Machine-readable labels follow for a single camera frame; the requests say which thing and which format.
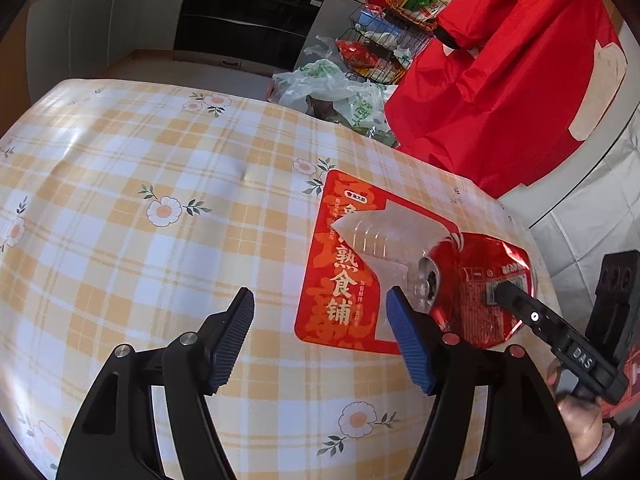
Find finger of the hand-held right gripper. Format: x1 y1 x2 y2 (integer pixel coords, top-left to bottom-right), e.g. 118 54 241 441
482 280 569 356

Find white green shopping bags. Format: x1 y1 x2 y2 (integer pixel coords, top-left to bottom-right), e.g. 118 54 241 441
272 57 401 149

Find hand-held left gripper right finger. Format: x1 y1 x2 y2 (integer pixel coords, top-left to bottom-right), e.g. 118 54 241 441
386 286 581 480

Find black wire rack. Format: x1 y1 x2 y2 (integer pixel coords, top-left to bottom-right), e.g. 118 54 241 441
335 0 454 87

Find red plastic stool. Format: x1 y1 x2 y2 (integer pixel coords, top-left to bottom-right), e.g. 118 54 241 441
602 342 640 419

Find blue bowl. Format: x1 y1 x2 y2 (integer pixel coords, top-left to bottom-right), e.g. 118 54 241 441
357 5 387 27

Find red food pouch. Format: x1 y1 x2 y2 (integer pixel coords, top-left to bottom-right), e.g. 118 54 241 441
294 169 463 357

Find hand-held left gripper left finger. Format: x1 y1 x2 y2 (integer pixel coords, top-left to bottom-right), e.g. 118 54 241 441
57 287 255 480

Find person's right forearm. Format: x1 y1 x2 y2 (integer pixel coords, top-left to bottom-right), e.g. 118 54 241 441
575 422 632 480

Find crushed red drink can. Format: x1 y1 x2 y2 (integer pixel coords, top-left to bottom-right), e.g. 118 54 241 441
417 232 539 347

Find red hanging apron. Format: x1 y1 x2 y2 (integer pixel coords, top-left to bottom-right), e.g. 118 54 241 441
385 0 629 200

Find black stove oven unit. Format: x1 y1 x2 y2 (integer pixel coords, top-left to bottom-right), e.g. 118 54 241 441
172 0 334 74

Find grey lower cabinets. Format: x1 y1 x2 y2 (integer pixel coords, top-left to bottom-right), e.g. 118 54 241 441
25 0 194 94

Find person's right hand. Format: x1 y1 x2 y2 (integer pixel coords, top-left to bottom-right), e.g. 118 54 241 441
547 360 608 466

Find red snack bag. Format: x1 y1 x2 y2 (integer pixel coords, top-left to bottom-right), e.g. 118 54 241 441
336 40 382 69

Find white creased wall sheet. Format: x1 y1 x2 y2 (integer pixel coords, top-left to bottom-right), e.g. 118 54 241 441
530 130 640 311

